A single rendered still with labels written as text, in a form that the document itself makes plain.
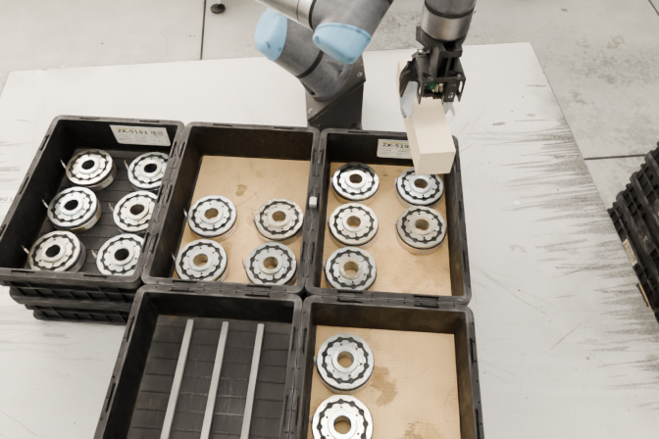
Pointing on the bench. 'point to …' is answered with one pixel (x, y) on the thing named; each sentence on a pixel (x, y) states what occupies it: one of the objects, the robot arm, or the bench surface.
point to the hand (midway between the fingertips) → (424, 108)
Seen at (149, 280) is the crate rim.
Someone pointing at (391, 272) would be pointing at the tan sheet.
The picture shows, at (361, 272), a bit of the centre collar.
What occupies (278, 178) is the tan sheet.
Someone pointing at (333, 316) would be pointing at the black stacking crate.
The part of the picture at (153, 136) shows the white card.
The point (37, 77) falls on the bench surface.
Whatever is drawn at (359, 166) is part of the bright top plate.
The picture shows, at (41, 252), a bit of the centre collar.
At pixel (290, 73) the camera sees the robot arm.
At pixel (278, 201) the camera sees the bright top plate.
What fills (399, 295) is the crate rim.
